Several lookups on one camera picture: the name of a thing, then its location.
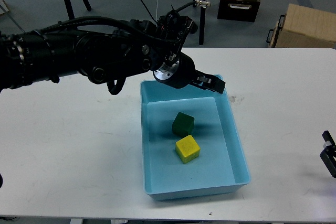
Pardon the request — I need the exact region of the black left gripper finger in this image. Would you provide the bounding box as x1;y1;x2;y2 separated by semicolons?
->
193;70;226;94

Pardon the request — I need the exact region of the black storage box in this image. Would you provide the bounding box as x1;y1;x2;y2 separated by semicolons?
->
217;0;261;23

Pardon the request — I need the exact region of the yellow wooden cube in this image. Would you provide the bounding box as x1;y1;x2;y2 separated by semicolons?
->
175;135;201;164

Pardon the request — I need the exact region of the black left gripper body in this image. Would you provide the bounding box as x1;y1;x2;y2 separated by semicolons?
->
153;53;197;89

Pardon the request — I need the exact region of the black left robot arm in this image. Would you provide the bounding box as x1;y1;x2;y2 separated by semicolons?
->
1;9;225;95

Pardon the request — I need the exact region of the green wooden cube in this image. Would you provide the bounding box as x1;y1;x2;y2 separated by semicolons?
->
172;112;195;137

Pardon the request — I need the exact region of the light blue plastic bin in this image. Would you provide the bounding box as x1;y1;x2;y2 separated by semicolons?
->
140;80;251;200

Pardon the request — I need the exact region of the wooden crate with handles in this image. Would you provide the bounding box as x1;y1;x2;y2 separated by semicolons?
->
266;4;335;48

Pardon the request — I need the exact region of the black tripod legs right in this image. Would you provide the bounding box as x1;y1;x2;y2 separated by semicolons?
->
192;0;208;46

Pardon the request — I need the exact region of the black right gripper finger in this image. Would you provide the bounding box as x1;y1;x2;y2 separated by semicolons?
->
320;130;335;178

